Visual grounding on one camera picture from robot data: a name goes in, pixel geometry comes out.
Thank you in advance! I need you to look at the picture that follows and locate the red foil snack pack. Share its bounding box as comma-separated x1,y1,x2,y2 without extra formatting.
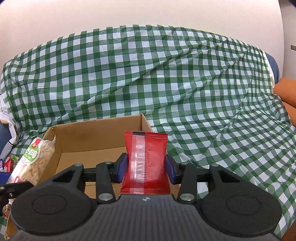
120,131,171,195

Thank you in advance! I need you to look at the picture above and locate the green label rice cracker pack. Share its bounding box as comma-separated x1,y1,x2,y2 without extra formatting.
7,137,56,186

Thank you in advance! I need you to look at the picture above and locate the red biscuit pack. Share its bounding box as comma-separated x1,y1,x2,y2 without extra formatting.
3,156,20,173

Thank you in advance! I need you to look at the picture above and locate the brown cardboard box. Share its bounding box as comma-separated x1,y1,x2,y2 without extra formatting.
4,113,181,240

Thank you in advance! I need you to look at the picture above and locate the white printed sheet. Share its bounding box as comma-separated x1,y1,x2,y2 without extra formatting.
1,94,19,159

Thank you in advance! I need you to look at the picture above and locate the green white checkered cloth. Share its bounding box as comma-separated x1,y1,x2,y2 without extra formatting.
1,25,295,237

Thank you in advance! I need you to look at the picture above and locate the orange cushion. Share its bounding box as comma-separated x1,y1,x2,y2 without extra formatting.
273,78,296,126

